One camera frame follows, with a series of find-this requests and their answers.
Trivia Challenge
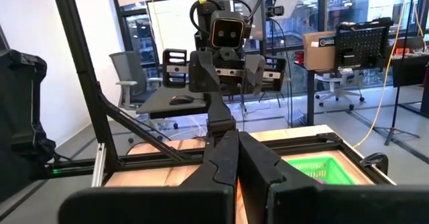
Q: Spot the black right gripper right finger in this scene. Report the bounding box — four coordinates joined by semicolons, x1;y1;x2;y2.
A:
239;131;429;224

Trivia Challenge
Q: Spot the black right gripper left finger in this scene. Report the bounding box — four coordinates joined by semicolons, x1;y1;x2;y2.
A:
58;129;240;224

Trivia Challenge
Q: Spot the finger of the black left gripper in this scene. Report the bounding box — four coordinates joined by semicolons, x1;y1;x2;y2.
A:
241;54;266;96
188;50;221;94

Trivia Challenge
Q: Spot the green plastic basket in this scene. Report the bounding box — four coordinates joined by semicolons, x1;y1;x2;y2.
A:
286;156;358;186

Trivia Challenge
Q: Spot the black computer mouse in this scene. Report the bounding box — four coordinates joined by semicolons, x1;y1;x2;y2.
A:
168;95;195;106

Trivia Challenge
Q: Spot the grey desk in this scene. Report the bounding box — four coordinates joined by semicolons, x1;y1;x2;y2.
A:
135;85;210;120

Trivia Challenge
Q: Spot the black side table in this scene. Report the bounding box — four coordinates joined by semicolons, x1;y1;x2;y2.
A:
294;54;429;126

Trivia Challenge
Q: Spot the black webcam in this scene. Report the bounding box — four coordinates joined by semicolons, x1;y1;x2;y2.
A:
265;5;286;19

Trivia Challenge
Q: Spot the cardboard box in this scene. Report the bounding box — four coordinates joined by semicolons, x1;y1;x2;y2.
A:
302;31;338;72

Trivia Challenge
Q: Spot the grey monitor back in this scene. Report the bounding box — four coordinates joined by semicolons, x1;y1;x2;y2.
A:
239;0;265;40

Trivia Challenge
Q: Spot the grey office chair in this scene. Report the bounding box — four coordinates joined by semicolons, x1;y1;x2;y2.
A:
109;51;164;131

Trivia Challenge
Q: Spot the white office chair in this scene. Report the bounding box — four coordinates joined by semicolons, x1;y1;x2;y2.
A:
314;70;366;111

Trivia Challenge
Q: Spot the black pegboard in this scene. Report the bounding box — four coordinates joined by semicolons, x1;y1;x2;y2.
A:
334;17;393;73

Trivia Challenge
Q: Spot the black tripod stand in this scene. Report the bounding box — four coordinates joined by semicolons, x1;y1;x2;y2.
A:
384;0;422;147

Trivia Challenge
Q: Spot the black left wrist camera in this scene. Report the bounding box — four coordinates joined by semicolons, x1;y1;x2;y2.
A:
208;9;248;50

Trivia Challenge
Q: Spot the black cable hook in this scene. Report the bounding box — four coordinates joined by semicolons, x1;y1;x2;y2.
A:
360;152;389;176

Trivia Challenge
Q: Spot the silver aluminium bracket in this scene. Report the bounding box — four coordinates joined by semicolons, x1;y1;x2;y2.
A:
92;142;107;187

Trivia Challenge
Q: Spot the yellow cable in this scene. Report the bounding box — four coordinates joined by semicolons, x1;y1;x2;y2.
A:
351;0;415;150

